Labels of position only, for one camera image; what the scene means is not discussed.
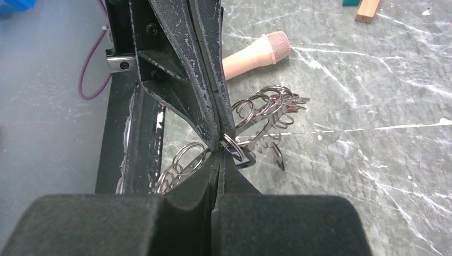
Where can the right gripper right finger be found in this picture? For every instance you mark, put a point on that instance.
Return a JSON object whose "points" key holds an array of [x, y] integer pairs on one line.
{"points": [[247, 222]]}

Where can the teal block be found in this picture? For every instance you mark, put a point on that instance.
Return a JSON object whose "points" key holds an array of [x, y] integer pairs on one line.
{"points": [[350, 2]]}

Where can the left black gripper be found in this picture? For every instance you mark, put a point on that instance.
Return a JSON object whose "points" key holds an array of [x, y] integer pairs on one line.
{"points": [[177, 48]]}

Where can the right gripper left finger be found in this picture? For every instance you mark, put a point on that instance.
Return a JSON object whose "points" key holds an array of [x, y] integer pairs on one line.
{"points": [[175, 223]]}

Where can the black base beam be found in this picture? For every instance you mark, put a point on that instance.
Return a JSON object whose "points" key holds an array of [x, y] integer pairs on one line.
{"points": [[132, 144]]}

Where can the metal disc with keyrings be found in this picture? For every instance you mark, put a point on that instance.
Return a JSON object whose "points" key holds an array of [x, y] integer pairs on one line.
{"points": [[260, 118]]}

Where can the tan wooden block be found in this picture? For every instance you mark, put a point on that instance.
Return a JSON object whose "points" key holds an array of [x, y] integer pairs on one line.
{"points": [[367, 10]]}

